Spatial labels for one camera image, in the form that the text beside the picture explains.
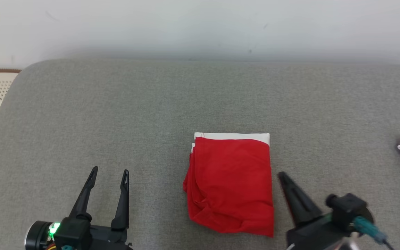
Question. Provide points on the red shorts with white hems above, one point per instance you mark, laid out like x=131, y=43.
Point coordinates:
x=231, y=184

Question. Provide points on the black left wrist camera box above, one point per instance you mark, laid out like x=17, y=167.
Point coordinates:
x=73, y=232

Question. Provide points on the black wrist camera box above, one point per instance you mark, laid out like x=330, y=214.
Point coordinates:
x=347, y=210
x=73, y=232

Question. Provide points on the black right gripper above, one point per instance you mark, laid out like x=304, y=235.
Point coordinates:
x=311, y=238

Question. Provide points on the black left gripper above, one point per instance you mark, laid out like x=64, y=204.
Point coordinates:
x=111, y=239

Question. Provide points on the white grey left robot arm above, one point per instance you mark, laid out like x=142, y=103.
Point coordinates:
x=36, y=238

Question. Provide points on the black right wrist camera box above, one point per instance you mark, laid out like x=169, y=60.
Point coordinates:
x=347, y=210

